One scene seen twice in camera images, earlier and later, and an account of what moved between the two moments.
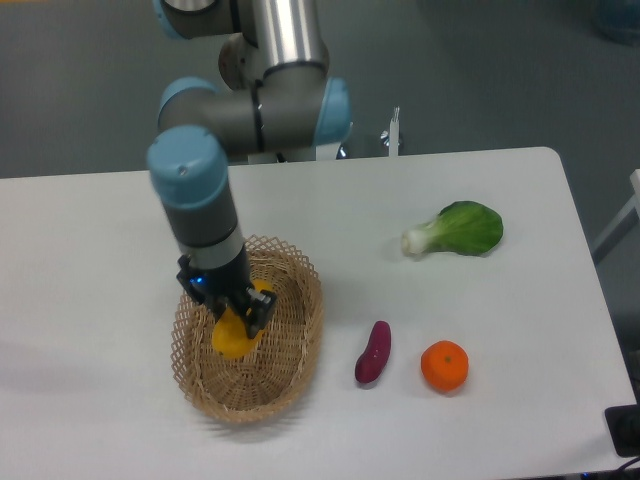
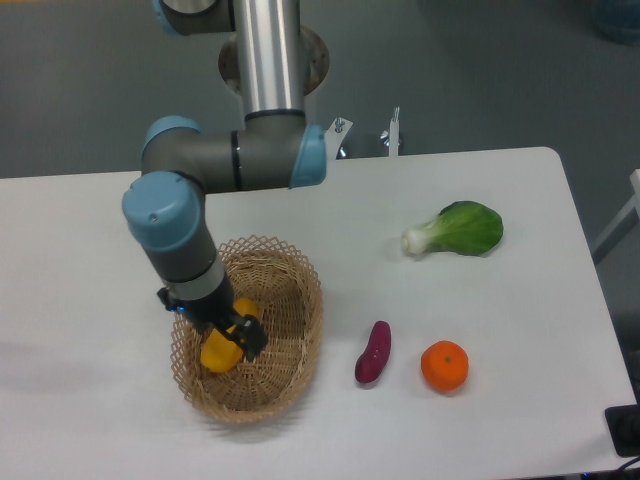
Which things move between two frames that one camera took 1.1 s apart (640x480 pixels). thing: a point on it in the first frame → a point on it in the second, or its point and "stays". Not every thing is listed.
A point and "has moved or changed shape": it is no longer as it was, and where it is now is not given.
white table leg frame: x=624 y=224 stays
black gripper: x=222 y=289 → x=212 y=312
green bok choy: x=464 y=227 stays
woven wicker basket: x=269 y=382 stays
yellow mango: x=230 y=336 has moved or changed shape
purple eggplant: x=371 y=361 stays
